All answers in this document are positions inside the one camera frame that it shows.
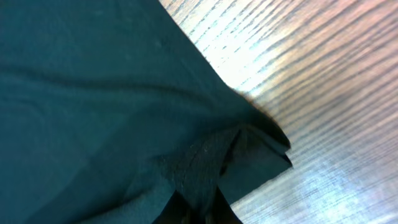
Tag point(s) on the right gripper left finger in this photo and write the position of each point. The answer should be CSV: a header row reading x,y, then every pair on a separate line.
x,y
176,211

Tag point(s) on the black t-shirt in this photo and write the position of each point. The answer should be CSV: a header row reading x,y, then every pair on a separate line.
x,y
107,109

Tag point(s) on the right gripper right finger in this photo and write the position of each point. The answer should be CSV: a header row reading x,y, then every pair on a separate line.
x,y
221,212

